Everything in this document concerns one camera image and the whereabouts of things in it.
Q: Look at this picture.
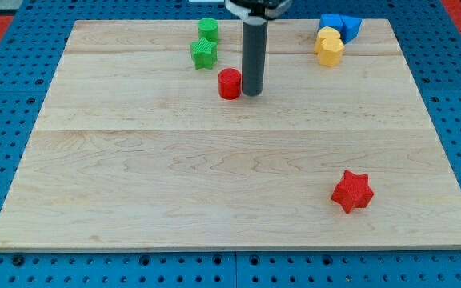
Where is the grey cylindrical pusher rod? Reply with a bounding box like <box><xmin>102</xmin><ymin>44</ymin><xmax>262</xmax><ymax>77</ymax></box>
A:
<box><xmin>242</xmin><ymin>22</ymin><xmax>267</xmax><ymax>97</ymax></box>

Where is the wooden board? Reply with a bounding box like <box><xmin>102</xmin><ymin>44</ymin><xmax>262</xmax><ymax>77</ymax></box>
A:
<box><xmin>0</xmin><ymin>19</ymin><xmax>461</xmax><ymax>253</ymax></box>

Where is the green cylinder block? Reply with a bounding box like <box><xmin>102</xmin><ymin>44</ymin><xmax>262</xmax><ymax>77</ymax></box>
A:
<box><xmin>197</xmin><ymin>18</ymin><xmax>219</xmax><ymax>43</ymax></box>

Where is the blue wedge block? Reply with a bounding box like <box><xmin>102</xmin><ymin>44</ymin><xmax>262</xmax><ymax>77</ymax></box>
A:
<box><xmin>340</xmin><ymin>15</ymin><xmax>363</xmax><ymax>44</ymax></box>

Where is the green star block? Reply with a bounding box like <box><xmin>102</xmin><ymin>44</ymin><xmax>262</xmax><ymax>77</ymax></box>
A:
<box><xmin>190</xmin><ymin>38</ymin><xmax>218</xmax><ymax>70</ymax></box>

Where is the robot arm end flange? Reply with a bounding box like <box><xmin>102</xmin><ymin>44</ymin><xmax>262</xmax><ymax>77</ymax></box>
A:
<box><xmin>224</xmin><ymin>0</ymin><xmax>293</xmax><ymax>25</ymax></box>

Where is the blue cube block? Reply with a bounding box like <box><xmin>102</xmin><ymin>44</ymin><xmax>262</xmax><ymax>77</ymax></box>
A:
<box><xmin>318</xmin><ymin>14</ymin><xmax>343</xmax><ymax>32</ymax></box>

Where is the yellow rounded block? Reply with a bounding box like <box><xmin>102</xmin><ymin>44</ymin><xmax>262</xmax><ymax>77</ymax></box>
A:
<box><xmin>314</xmin><ymin>26</ymin><xmax>341</xmax><ymax>54</ymax></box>

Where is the red cylinder block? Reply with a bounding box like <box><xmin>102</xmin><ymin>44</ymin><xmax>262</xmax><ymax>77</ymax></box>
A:
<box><xmin>218</xmin><ymin>68</ymin><xmax>242</xmax><ymax>100</ymax></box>

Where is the yellow hexagon block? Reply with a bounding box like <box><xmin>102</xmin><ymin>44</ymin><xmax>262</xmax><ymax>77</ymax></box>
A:
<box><xmin>318</xmin><ymin>38</ymin><xmax>345</xmax><ymax>67</ymax></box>

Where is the red star block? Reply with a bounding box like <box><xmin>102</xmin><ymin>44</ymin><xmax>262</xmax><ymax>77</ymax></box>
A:
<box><xmin>331</xmin><ymin>170</ymin><xmax>375</xmax><ymax>214</ymax></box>

